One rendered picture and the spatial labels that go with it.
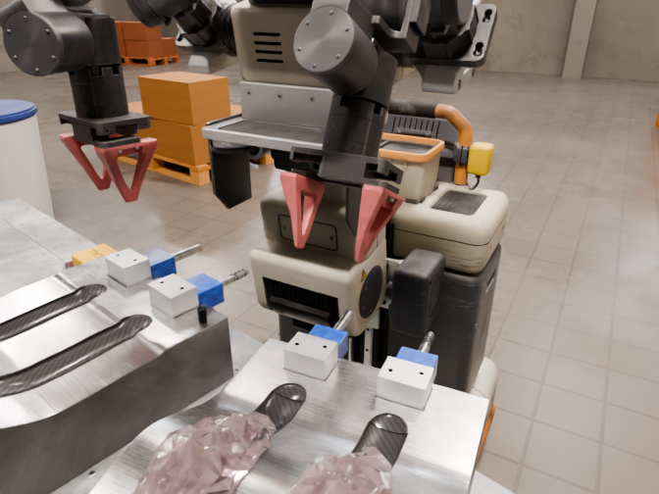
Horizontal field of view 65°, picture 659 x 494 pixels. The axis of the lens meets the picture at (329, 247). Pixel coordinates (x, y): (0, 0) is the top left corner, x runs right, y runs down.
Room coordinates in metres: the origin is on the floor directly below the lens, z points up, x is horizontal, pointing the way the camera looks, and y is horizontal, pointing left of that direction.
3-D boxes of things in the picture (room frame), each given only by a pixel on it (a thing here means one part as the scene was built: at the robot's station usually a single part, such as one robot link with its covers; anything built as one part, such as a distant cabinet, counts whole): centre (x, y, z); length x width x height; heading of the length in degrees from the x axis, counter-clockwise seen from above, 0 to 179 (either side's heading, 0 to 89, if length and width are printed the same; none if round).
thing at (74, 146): (0.62, 0.28, 1.05); 0.07 x 0.07 x 0.09; 48
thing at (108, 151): (0.59, 0.25, 1.05); 0.07 x 0.07 x 0.09; 48
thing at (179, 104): (4.20, 1.16, 0.36); 1.32 x 0.97 x 0.71; 62
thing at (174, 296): (0.57, 0.16, 0.89); 0.13 x 0.05 x 0.05; 138
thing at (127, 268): (0.64, 0.24, 0.89); 0.13 x 0.05 x 0.05; 139
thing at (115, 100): (0.61, 0.26, 1.12); 0.10 x 0.07 x 0.07; 48
